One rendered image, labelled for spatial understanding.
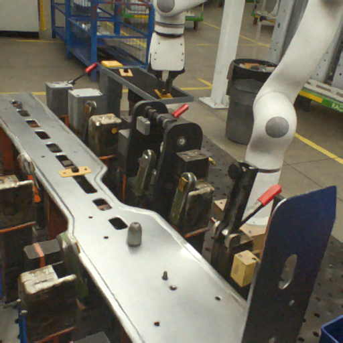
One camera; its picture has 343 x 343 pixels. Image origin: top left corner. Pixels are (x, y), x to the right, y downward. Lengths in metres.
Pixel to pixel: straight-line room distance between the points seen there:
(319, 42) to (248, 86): 2.68
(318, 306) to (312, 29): 0.76
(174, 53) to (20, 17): 6.68
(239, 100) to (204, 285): 3.27
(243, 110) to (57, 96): 2.56
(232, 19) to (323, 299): 3.94
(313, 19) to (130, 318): 0.91
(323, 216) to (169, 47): 0.86
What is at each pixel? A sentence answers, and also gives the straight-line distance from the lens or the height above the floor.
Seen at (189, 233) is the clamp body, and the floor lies 0.95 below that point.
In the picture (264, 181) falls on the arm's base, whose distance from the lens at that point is 1.39.
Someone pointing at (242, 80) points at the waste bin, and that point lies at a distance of 3.93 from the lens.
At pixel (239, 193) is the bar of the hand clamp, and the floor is 1.16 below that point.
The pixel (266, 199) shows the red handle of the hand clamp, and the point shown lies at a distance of 0.89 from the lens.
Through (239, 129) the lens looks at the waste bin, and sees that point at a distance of 4.09.
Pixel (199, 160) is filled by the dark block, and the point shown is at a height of 1.11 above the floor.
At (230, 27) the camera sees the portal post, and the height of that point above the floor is 0.88.
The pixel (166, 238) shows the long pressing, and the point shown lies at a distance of 0.94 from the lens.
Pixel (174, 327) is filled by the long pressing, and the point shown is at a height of 1.00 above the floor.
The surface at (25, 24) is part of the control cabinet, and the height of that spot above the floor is 0.21.
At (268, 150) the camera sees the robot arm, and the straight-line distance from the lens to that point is 1.32.
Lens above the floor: 1.55
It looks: 27 degrees down
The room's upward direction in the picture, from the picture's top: 7 degrees clockwise
